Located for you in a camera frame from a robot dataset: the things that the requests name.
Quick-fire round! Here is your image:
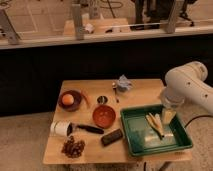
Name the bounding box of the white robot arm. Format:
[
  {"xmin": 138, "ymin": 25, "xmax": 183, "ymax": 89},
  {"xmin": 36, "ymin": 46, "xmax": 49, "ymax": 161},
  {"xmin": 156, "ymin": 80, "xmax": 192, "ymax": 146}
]
[{"xmin": 160, "ymin": 61, "xmax": 213, "ymax": 114}]

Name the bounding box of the white mug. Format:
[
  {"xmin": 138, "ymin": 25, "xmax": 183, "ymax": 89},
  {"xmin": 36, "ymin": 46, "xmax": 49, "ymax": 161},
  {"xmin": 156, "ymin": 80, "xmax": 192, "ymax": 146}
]
[{"xmin": 50, "ymin": 121, "xmax": 72, "ymax": 137}]

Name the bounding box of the red chili pepper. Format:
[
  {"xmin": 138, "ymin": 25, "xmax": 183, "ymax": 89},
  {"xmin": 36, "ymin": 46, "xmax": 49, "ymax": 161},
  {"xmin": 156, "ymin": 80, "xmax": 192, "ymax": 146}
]
[{"xmin": 81, "ymin": 90, "xmax": 90, "ymax": 108}]

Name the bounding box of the grey metal post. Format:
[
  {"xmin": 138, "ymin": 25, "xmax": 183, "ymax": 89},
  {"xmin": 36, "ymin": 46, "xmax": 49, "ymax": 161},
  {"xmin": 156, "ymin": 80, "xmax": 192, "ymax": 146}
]
[
  {"xmin": 165, "ymin": 0, "xmax": 184, "ymax": 34},
  {"xmin": 0, "ymin": 9, "xmax": 19, "ymax": 45},
  {"xmin": 72, "ymin": 4, "xmax": 84, "ymax": 40}
]

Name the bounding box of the small round metal tin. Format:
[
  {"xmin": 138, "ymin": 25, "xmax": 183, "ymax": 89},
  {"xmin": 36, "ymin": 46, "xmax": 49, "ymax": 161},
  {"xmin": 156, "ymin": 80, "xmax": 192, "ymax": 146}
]
[{"xmin": 97, "ymin": 96, "xmax": 108, "ymax": 104}]

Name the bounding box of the middle grey metal post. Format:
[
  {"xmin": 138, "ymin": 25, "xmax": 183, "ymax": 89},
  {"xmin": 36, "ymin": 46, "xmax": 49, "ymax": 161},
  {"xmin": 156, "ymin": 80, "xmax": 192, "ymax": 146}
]
[{"xmin": 72, "ymin": 4, "xmax": 84, "ymax": 40}]

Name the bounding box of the background wooden table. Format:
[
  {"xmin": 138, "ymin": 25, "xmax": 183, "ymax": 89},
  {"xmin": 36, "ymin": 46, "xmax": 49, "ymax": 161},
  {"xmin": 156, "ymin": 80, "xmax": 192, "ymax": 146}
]
[{"xmin": 63, "ymin": 18, "xmax": 130, "ymax": 36}]

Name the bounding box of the left grey metal post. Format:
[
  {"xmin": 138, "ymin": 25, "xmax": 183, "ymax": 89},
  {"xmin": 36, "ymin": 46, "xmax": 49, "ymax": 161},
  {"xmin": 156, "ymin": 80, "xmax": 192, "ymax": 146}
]
[{"xmin": 0, "ymin": 9, "xmax": 19, "ymax": 45}]

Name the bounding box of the orange-red bowl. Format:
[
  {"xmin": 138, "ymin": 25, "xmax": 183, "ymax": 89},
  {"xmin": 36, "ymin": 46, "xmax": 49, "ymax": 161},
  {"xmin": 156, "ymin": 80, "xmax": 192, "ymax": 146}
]
[{"xmin": 92, "ymin": 105, "xmax": 116, "ymax": 129}]

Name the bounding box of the crumpled blue-white wrapper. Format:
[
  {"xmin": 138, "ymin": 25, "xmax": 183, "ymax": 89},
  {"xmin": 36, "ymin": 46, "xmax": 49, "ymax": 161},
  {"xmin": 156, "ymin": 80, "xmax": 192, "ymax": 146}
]
[{"xmin": 117, "ymin": 75, "xmax": 132, "ymax": 92}]

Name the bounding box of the green plastic tray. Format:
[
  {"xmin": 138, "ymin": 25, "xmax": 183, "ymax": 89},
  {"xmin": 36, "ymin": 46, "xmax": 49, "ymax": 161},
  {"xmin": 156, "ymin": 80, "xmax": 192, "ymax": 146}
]
[{"xmin": 120, "ymin": 104, "xmax": 193, "ymax": 157}]

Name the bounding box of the metal spoon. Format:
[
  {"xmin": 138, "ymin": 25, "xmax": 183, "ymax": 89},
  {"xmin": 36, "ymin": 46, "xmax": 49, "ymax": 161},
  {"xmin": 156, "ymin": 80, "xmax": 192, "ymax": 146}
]
[{"xmin": 112, "ymin": 82, "xmax": 119, "ymax": 103}]

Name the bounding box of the dark brown rectangular block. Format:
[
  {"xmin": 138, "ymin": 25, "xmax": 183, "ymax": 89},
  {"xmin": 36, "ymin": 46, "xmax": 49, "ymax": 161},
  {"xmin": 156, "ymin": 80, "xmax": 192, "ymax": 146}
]
[{"xmin": 101, "ymin": 129, "xmax": 123, "ymax": 146}]

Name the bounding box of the clear plastic bag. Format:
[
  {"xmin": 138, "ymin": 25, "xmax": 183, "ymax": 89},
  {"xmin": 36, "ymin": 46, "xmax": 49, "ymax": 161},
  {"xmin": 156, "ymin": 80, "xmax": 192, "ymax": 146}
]
[{"xmin": 143, "ymin": 129, "xmax": 176, "ymax": 148}]

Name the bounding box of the black cable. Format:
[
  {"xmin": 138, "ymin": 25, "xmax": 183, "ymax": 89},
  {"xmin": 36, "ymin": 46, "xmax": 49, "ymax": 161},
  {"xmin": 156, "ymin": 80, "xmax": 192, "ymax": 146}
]
[{"xmin": 184, "ymin": 114, "xmax": 213, "ymax": 130}]

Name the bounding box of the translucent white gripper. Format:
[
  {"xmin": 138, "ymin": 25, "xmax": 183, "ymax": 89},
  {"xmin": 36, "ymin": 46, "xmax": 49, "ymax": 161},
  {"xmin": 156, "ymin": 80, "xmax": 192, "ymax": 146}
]
[{"xmin": 161, "ymin": 87, "xmax": 185, "ymax": 124}]

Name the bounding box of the dark brown bowl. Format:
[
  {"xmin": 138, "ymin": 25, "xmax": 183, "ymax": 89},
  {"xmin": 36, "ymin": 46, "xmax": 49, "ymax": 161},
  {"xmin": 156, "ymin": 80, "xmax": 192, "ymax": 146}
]
[{"xmin": 58, "ymin": 90, "xmax": 82, "ymax": 112}]

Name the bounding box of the orange fruit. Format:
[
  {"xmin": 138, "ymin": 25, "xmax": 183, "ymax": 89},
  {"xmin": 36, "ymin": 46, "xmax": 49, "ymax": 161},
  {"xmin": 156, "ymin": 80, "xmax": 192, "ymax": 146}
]
[{"xmin": 62, "ymin": 94, "xmax": 74, "ymax": 105}]

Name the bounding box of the right grey metal post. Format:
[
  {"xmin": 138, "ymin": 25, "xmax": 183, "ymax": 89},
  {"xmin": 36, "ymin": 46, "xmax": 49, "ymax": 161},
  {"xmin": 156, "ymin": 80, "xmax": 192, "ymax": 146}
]
[{"xmin": 165, "ymin": 0, "xmax": 184, "ymax": 34}]

